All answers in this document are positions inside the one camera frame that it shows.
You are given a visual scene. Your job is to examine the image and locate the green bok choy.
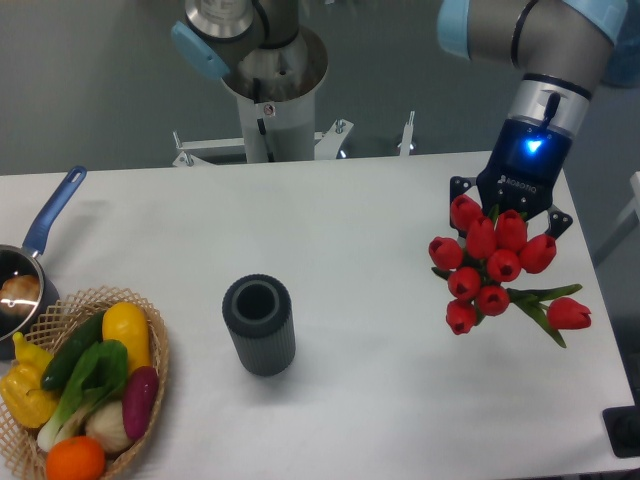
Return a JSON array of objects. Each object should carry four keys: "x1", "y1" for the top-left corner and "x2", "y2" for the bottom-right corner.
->
[{"x1": 37, "y1": 340, "x2": 128, "y2": 452}]

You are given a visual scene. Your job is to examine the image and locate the orange fruit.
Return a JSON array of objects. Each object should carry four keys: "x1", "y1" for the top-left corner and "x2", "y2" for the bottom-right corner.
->
[{"x1": 45, "y1": 436, "x2": 106, "y2": 480}]

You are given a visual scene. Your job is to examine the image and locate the dark grey ribbed vase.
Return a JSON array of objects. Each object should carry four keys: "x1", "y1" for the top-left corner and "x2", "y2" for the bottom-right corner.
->
[{"x1": 222, "y1": 274, "x2": 296, "y2": 377}]

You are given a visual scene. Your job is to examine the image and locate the woven wicker basket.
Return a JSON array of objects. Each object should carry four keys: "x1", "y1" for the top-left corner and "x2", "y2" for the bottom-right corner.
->
[{"x1": 1, "y1": 286, "x2": 169, "y2": 479}]

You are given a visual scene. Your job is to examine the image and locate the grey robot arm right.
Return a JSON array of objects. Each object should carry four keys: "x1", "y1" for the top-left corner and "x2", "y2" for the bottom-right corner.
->
[{"x1": 437, "y1": 0, "x2": 628, "y2": 238}]

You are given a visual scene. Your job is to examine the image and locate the grey robot arm base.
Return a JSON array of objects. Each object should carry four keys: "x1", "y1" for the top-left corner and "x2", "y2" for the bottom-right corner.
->
[{"x1": 171, "y1": 1, "x2": 328, "y2": 163}]

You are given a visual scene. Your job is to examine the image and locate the black device at edge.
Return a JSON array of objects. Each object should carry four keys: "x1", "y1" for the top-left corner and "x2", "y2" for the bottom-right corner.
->
[{"x1": 602, "y1": 406, "x2": 639, "y2": 458}]

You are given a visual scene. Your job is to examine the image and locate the blue handled saucepan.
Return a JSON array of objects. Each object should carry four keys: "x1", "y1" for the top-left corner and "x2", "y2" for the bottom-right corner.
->
[{"x1": 1, "y1": 166, "x2": 87, "y2": 361}]

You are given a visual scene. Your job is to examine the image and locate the yellow squash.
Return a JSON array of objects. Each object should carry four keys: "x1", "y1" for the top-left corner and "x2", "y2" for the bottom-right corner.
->
[{"x1": 102, "y1": 302, "x2": 152, "y2": 376}]

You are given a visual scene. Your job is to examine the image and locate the white garlic bulb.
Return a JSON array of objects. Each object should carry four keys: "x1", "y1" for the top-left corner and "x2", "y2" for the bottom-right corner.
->
[{"x1": 85, "y1": 400, "x2": 133, "y2": 455}]

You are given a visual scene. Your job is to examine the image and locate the red tulip bouquet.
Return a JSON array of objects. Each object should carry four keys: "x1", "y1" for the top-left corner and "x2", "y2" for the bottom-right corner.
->
[{"x1": 428, "y1": 194, "x2": 592, "y2": 348}]

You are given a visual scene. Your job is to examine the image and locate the brown bread roll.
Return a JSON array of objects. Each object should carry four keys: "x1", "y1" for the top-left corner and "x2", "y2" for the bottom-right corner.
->
[{"x1": 1, "y1": 275, "x2": 40, "y2": 318}]

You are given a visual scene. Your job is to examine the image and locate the yellow bell pepper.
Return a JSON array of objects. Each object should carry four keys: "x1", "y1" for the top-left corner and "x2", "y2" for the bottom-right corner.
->
[{"x1": 1, "y1": 332, "x2": 59, "y2": 429}]

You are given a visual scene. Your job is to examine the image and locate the white metal mounting frame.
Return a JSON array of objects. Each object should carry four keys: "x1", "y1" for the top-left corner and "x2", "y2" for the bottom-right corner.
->
[{"x1": 172, "y1": 110, "x2": 417, "y2": 167}]

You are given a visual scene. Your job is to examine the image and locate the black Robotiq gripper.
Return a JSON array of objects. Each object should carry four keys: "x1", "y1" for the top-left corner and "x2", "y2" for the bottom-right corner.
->
[{"x1": 449, "y1": 119, "x2": 573, "y2": 240}]

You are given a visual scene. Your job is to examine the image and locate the purple sweet potato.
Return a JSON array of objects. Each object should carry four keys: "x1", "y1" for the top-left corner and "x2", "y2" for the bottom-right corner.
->
[{"x1": 122, "y1": 366, "x2": 159, "y2": 440}]

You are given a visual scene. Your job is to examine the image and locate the green cucumber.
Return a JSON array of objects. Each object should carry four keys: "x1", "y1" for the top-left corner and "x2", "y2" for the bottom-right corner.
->
[{"x1": 41, "y1": 310, "x2": 106, "y2": 391}]

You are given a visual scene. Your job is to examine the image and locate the white furniture piece right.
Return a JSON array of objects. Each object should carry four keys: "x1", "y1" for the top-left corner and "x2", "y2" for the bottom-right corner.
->
[{"x1": 592, "y1": 172, "x2": 640, "y2": 269}]

